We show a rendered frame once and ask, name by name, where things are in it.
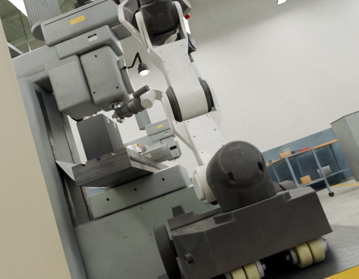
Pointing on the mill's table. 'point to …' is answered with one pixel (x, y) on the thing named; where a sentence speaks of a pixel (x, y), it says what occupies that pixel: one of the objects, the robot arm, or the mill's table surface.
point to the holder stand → (99, 136)
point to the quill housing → (104, 77)
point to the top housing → (83, 22)
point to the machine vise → (159, 153)
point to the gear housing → (89, 43)
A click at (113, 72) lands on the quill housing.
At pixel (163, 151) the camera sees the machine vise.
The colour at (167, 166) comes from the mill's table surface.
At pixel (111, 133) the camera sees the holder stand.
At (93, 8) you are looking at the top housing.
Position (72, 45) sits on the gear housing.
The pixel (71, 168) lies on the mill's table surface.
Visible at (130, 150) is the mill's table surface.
